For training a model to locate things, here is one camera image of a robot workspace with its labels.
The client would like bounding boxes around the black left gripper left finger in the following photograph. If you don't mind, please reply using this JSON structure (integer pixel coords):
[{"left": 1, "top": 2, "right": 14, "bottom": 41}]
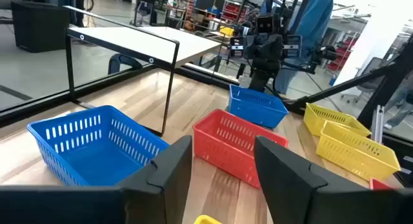
[{"left": 0, "top": 136, "right": 194, "bottom": 224}]

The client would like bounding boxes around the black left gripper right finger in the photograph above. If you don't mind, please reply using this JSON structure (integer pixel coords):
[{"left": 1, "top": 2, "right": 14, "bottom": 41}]
[{"left": 254, "top": 136, "right": 413, "bottom": 224}]

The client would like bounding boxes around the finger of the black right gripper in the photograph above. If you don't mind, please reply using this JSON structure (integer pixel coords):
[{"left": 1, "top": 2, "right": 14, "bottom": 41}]
[
  {"left": 229, "top": 36, "right": 246, "bottom": 59},
  {"left": 283, "top": 35, "right": 303, "bottom": 59}
]

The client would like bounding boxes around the yellow plastic slotted basket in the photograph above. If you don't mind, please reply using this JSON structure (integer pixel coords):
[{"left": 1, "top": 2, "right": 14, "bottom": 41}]
[
  {"left": 303, "top": 103, "right": 372, "bottom": 137},
  {"left": 193, "top": 214, "right": 223, "bottom": 224},
  {"left": 316, "top": 120, "right": 401, "bottom": 182}
]

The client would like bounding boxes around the blue plastic slotted basket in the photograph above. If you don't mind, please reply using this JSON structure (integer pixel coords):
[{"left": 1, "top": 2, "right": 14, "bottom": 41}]
[
  {"left": 228, "top": 84, "right": 290, "bottom": 128},
  {"left": 26, "top": 105, "right": 170, "bottom": 187}
]

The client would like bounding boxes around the red plastic slotted basket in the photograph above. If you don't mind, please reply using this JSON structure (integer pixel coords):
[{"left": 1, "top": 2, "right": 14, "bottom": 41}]
[
  {"left": 192, "top": 108, "right": 289, "bottom": 190},
  {"left": 369, "top": 178, "right": 395, "bottom": 190}
]

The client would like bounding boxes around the black-framed small shelf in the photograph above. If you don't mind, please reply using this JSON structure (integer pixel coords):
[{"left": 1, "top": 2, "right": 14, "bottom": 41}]
[{"left": 64, "top": 5, "right": 223, "bottom": 137}]

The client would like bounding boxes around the yellow box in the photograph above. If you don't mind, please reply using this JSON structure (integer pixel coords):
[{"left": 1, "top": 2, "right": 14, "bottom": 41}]
[{"left": 219, "top": 26, "right": 236, "bottom": 37}]

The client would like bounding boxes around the person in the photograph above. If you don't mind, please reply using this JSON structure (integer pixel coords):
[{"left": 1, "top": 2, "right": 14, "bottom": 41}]
[
  {"left": 274, "top": 0, "right": 335, "bottom": 96},
  {"left": 383, "top": 78, "right": 413, "bottom": 131}
]

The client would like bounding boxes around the red bin rack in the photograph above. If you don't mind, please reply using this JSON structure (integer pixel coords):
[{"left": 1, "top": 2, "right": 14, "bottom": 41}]
[
  {"left": 221, "top": 0, "right": 249, "bottom": 23},
  {"left": 325, "top": 36, "right": 359, "bottom": 73}
]

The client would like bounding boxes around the grey office chair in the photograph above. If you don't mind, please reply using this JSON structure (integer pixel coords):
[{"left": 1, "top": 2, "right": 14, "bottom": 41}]
[{"left": 354, "top": 57, "right": 393, "bottom": 96}]

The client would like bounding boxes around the silver aluminium bar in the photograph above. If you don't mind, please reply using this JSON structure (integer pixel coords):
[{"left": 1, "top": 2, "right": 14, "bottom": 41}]
[{"left": 370, "top": 104, "right": 386, "bottom": 145}]

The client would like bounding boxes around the black chair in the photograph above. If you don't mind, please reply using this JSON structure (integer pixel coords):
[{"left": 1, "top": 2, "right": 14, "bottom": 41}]
[{"left": 107, "top": 53, "right": 143, "bottom": 76}]

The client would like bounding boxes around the black cabinet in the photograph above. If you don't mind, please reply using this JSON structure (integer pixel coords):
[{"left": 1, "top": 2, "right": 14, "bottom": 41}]
[{"left": 10, "top": 0, "right": 71, "bottom": 54}]

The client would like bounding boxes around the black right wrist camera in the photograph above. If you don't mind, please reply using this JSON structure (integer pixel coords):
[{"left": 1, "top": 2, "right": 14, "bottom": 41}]
[{"left": 256, "top": 13, "right": 276, "bottom": 34}]

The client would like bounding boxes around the black metal rig frame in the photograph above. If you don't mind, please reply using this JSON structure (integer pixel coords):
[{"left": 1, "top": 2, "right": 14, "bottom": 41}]
[{"left": 0, "top": 33, "right": 413, "bottom": 192}]

